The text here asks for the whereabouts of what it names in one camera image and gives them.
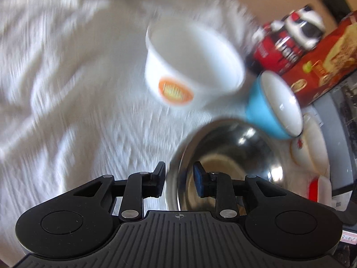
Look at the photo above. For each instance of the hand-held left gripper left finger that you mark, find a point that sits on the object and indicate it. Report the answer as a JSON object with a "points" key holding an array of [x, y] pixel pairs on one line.
{"points": [[159, 181]]}

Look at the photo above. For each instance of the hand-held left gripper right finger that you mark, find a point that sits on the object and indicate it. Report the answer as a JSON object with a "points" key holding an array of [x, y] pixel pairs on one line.
{"points": [[198, 180]]}

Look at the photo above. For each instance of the stainless steel bowl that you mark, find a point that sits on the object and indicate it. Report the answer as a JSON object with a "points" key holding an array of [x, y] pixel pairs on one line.
{"points": [[237, 150]]}

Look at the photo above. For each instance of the blue bowl with white inside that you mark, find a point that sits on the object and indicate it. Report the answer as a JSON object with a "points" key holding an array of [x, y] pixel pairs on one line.
{"points": [[258, 106]]}

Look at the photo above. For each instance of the white bowl with orange logo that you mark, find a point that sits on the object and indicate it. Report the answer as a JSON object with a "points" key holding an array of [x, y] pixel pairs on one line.
{"points": [[192, 61]]}

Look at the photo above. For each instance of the small white plate red mark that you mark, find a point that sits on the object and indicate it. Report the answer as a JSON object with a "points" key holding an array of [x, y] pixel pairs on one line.
{"points": [[298, 153]]}

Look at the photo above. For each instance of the red lidded plastic container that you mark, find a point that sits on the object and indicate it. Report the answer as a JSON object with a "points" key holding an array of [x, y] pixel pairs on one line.
{"points": [[315, 191]]}

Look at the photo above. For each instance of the white woven tablecloth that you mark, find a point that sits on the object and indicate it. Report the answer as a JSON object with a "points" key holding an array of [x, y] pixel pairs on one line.
{"points": [[69, 89]]}

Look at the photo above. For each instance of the red and white toy car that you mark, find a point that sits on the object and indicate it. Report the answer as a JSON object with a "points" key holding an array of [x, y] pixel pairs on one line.
{"points": [[276, 50]]}

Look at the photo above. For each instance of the grey appliance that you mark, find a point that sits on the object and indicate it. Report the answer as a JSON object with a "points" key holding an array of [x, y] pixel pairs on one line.
{"points": [[343, 134]]}

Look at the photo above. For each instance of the red cardboard box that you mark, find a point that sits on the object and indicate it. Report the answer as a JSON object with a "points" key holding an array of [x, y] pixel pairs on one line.
{"points": [[320, 75]]}

